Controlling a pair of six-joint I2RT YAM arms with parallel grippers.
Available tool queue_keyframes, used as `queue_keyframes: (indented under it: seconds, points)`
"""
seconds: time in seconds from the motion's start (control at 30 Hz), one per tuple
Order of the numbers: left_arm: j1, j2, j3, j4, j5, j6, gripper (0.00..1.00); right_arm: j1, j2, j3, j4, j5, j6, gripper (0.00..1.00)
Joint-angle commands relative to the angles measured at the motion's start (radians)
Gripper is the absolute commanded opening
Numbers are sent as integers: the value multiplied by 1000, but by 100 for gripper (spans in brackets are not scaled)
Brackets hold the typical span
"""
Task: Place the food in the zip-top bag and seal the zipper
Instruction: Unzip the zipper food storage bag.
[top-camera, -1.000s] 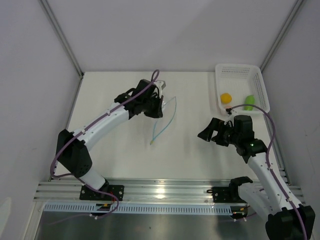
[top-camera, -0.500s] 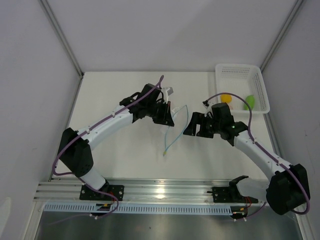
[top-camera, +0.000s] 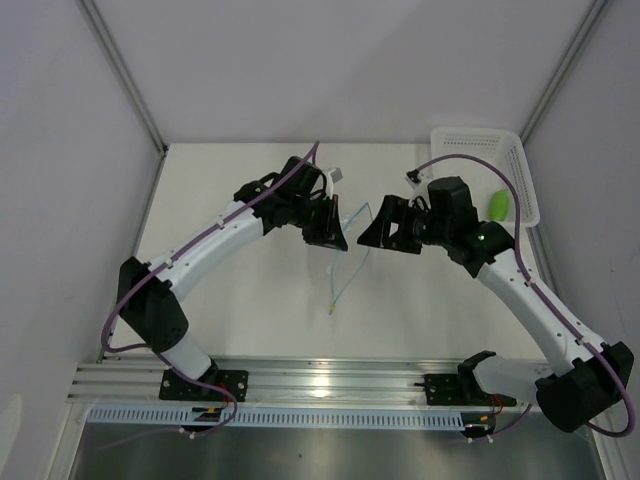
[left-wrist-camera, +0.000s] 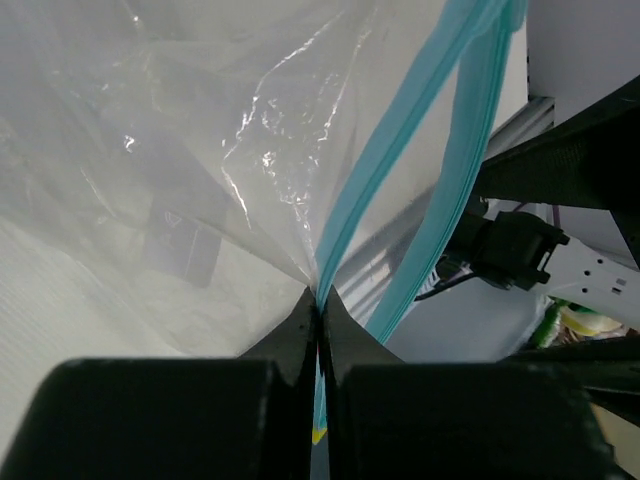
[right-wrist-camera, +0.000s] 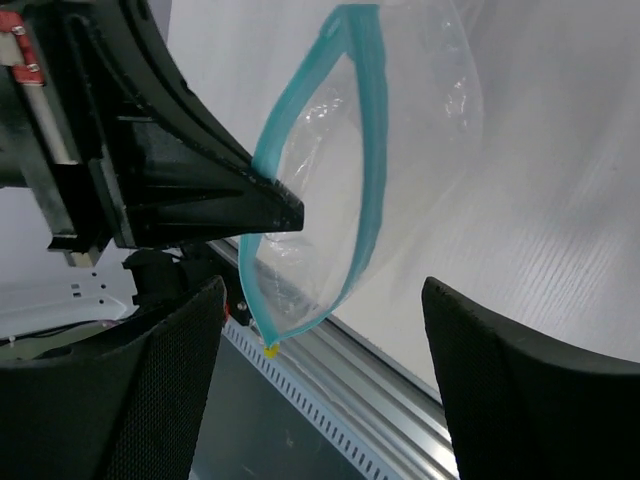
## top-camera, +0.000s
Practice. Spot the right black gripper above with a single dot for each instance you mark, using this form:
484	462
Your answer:
395	210

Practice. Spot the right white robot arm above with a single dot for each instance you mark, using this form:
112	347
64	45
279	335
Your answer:
585	375

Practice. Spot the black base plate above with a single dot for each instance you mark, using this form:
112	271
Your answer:
215	385
449	390

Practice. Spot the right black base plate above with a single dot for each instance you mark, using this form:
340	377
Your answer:
449	390

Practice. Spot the aluminium rail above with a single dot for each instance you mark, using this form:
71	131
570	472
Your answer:
297	383

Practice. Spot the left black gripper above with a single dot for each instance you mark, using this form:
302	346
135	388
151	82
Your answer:
330	234

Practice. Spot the left aluminium frame post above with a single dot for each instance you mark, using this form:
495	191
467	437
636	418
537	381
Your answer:
116	61

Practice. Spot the right aluminium frame post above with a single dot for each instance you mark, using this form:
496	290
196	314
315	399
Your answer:
568	60

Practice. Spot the green toy vegetable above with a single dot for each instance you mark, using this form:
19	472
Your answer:
499	206

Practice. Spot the clear zip top bag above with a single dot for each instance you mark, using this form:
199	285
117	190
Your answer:
346	266

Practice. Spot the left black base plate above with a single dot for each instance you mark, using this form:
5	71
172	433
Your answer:
215	385

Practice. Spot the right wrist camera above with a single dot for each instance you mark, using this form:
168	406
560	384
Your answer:
418	181

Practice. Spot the white slotted cable duct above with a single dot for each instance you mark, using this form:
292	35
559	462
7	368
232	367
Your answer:
427	420

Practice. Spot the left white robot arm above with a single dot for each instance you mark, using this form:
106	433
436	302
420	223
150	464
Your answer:
150	293

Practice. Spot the white plastic basket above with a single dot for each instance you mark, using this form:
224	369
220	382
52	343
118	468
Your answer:
500	148

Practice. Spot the aluminium frame post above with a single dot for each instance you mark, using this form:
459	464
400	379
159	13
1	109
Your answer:
116	61
568	60

